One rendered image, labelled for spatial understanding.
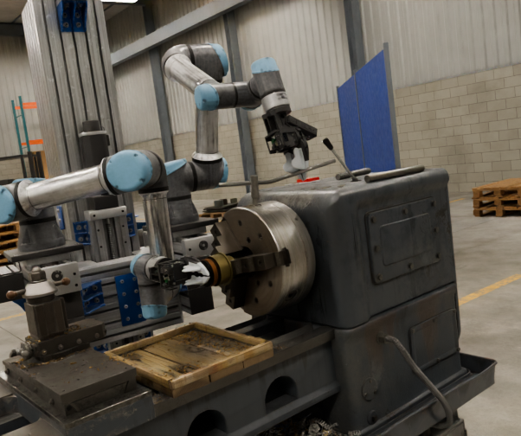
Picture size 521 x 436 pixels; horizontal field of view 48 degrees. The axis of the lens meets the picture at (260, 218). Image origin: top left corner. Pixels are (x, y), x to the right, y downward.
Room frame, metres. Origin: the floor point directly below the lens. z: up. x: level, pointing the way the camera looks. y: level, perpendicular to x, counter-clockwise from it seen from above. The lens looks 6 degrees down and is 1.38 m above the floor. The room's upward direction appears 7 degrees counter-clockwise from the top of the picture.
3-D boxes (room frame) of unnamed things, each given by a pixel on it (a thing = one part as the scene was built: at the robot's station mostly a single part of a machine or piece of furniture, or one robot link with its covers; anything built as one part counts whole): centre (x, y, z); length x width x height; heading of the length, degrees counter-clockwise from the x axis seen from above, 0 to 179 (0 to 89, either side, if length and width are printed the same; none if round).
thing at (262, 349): (1.48, 0.24, 0.89); 0.36 x 0.30 x 0.04; 39
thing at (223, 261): (1.56, 0.13, 1.08); 0.09 x 0.09 x 0.09; 39
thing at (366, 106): (8.29, -1.58, 1.18); 4.12 x 0.80 x 2.35; 179
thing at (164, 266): (1.60, 0.26, 1.08); 0.12 x 0.09 x 0.08; 38
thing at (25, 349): (1.36, 0.51, 0.99); 0.20 x 0.10 x 0.05; 129
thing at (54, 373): (1.29, 0.50, 0.95); 0.43 x 0.17 x 0.05; 39
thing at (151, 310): (1.74, 0.35, 0.98); 0.11 x 0.08 x 0.11; 169
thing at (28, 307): (1.34, 0.53, 1.07); 0.07 x 0.07 x 0.10; 39
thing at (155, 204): (1.85, 0.33, 1.19); 0.12 x 0.11 x 0.49; 79
